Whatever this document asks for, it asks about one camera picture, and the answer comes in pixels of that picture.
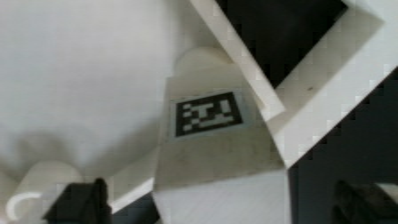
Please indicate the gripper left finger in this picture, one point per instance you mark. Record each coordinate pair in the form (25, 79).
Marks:
(81, 206)

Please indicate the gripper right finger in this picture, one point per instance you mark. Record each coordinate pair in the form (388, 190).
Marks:
(367, 203)

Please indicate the white square tabletop tray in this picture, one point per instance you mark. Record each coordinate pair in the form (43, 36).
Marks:
(89, 51)

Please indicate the white L-shaped obstacle fence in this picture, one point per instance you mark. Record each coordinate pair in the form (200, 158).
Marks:
(340, 72)

